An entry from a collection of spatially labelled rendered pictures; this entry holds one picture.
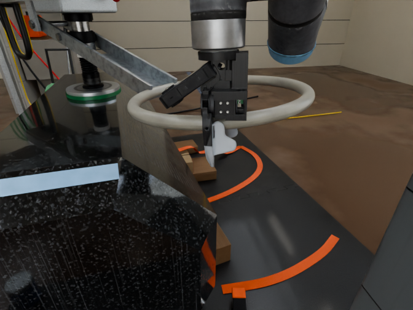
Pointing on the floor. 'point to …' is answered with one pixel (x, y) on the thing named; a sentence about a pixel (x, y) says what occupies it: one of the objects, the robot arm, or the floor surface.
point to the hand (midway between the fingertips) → (210, 154)
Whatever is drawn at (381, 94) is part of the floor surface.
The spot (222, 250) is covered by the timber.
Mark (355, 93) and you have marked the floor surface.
